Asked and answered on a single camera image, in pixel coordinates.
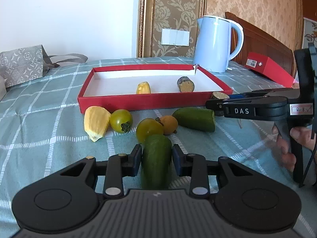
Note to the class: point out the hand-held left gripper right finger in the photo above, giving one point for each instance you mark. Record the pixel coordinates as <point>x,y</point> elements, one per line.
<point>177,160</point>

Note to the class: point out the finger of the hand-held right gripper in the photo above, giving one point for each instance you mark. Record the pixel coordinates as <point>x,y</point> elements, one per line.
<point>215,106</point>
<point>236,96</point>

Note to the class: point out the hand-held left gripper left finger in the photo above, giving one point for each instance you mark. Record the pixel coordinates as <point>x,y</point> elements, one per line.
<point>136,160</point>

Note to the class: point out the thin purple sugarcane slice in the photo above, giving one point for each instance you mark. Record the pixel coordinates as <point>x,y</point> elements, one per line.
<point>219,95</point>

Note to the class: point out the round-ended green cucumber piece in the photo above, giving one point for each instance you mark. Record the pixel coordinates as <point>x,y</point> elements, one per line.
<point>156,161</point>

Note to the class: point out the cut-ended green cucumber piece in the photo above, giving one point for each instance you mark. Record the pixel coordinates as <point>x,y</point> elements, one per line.
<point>194,119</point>

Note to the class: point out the green tomato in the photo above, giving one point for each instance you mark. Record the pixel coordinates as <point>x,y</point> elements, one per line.
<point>120,119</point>
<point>148,130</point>

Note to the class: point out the large yellow jackfruit piece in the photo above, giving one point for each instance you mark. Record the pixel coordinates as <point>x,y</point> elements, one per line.
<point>96,122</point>

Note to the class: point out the small yellow jackfruit piece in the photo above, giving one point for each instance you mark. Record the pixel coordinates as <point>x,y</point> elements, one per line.
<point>143,88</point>

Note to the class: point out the shallow red cardboard tray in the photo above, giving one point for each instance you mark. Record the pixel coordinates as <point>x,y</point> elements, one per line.
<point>118,79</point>

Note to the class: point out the person's right hand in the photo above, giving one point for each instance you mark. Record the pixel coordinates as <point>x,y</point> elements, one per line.
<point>282,153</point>

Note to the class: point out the orange loquat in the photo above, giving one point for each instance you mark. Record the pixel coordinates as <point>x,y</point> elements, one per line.
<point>170,125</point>

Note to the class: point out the red cardboard box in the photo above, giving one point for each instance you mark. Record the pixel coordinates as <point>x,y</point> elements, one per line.
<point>268,70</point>

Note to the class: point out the light blue electric kettle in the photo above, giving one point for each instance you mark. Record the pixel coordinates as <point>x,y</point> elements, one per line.
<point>213,44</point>

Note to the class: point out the brown wooden headboard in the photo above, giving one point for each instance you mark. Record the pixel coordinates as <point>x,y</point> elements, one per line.
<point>262,44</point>

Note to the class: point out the green checked cloth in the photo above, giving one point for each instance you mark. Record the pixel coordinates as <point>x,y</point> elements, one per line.
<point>49,129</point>

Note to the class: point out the gold framed wallpaper panel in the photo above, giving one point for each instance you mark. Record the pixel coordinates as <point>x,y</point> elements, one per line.
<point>173,5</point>

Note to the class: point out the grey patterned gift bag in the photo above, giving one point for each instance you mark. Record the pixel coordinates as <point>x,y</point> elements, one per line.
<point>23,64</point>

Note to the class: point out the white wall switch panel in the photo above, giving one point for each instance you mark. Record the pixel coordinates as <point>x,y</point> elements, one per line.
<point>175,37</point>

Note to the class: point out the framed wall picture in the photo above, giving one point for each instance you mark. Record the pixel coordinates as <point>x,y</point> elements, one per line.
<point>310,34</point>

